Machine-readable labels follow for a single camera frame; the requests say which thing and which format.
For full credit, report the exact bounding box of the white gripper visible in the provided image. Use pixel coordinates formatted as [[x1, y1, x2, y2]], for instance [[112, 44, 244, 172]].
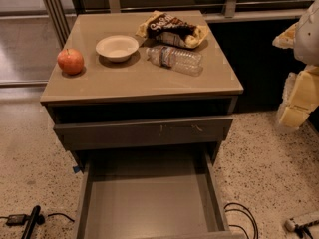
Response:
[[272, 0, 319, 129]]

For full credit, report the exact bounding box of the clear plastic water bottle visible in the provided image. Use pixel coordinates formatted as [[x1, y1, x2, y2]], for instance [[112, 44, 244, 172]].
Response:
[[146, 45, 203, 77]]

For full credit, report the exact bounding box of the grey drawer cabinet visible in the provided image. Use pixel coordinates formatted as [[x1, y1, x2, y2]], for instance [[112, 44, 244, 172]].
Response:
[[39, 10, 244, 239]]

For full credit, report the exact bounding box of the closed grey top drawer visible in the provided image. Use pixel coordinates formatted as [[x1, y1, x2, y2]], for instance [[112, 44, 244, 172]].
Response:
[[54, 117, 232, 151]]

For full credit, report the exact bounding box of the open grey middle drawer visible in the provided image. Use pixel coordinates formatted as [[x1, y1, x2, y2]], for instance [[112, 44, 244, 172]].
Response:
[[72, 148, 245, 239]]

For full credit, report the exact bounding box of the brown chip bag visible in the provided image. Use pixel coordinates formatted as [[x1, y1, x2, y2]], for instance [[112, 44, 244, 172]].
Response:
[[136, 11, 208, 49]]

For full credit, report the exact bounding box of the white power strip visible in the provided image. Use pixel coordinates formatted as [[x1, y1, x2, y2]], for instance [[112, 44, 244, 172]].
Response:
[[284, 210, 319, 233]]

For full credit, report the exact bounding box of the white paper bowl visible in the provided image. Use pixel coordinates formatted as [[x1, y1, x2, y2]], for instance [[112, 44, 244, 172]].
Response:
[[96, 35, 139, 63]]

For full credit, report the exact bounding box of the red apple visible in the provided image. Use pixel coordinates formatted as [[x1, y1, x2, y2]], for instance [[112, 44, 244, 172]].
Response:
[[57, 49, 84, 75]]

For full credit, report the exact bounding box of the blue tape piece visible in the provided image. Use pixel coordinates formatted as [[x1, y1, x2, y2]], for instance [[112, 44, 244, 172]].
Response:
[[73, 165, 81, 173]]

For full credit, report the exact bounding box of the black handheld device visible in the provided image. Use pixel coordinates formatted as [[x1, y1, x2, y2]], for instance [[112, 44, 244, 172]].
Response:
[[21, 205, 45, 239]]

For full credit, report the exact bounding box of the black power adapter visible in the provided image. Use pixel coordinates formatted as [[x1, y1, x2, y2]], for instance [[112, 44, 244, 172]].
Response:
[[6, 214, 29, 226]]

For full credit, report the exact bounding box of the black looped cable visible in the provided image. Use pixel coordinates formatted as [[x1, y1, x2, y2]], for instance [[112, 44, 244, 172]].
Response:
[[223, 201, 260, 239]]

